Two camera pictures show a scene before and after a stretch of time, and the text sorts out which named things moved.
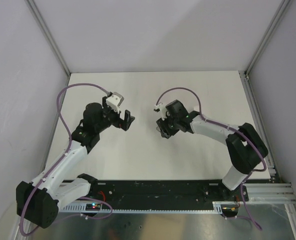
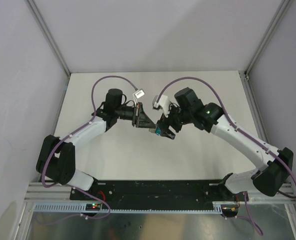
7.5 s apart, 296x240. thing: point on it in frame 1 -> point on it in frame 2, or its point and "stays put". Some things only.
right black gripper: (166, 132) stays put
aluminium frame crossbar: (270, 193) stays put
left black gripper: (123, 125) -> (139, 119)
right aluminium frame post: (282, 8) stays put
